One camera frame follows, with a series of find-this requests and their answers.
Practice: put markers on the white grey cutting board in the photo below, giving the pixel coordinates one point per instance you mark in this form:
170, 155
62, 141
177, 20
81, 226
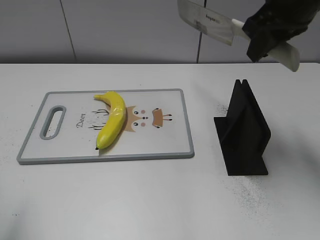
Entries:
67, 123

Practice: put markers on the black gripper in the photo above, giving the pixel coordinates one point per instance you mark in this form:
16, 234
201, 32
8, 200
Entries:
275, 22

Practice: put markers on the black knife stand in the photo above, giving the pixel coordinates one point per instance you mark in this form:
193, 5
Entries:
243, 133

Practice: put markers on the white ceramic knife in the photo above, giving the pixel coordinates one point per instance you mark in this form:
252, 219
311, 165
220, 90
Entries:
224, 29

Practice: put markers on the yellow plastic banana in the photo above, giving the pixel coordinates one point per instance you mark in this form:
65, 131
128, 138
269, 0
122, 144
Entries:
117, 117

